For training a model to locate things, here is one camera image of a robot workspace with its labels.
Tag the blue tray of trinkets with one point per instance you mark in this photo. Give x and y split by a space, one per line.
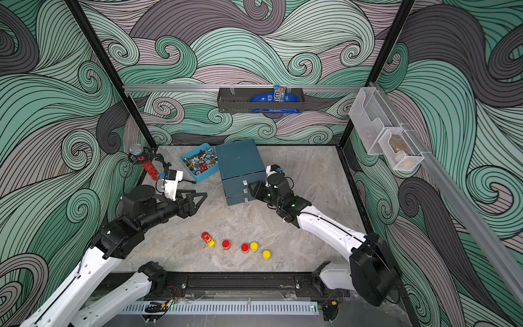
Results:
201 162

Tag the clear small wall bin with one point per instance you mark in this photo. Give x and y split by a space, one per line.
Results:
400 151

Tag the white perforated cable duct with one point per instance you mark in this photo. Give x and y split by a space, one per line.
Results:
225 308

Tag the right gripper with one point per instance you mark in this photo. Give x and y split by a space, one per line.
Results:
256 189

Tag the clear large wall bin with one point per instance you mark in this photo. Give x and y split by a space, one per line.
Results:
372 114

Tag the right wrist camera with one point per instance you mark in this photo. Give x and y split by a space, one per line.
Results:
273 169

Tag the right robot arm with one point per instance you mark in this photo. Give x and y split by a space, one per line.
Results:
371 269

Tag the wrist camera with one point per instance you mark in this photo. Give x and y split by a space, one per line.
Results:
171 179
273 169

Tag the teal drawer cabinet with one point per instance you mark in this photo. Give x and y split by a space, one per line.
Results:
240 164

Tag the black wall basket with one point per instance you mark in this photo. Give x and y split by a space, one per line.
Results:
237 100

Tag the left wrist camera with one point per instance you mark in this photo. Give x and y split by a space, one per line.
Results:
171 179

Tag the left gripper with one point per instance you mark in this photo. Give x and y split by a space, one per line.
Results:
188 209

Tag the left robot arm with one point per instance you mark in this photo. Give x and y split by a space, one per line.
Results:
143 209

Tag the red paint can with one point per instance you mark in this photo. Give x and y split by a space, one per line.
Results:
226 244
245 248

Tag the yellow paint can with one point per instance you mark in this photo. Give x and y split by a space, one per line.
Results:
266 255
254 247

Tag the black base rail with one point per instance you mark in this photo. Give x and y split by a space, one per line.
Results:
193 285

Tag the blue snack packet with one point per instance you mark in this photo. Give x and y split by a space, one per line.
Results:
278 95

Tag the red yellow toy bulldozer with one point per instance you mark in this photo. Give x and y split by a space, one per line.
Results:
208 239

